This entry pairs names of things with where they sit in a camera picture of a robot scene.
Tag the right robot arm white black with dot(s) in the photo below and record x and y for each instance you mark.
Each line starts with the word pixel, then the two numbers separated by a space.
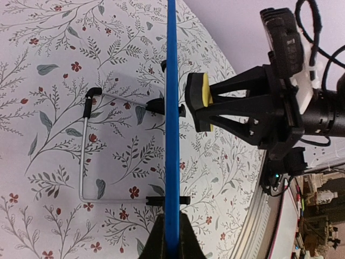
pixel 324 115

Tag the yellow black eraser sponge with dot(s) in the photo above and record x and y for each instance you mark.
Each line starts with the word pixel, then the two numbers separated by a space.
pixel 198 96

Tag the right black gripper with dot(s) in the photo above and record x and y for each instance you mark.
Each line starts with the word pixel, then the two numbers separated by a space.
pixel 269 118

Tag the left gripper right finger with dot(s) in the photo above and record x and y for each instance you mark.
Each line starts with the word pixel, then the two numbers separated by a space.
pixel 188 247

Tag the front aluminium rail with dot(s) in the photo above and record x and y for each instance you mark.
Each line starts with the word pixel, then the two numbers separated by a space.
pixel 285 226

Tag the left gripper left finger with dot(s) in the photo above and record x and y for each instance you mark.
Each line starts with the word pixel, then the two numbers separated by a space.
pixel 155 247

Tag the small blue-framed whiteboard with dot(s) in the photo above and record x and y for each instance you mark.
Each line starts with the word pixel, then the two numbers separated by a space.
pixel 172 147

